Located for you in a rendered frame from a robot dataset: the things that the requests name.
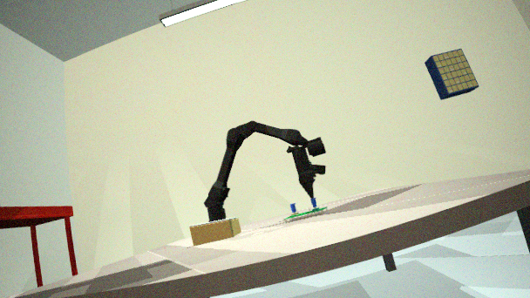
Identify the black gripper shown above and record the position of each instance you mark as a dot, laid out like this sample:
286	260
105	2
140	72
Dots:
306	177

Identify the green circuit board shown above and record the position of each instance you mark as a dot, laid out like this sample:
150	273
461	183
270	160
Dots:
295	214

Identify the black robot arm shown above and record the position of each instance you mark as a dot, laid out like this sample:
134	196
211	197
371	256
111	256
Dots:
235	137

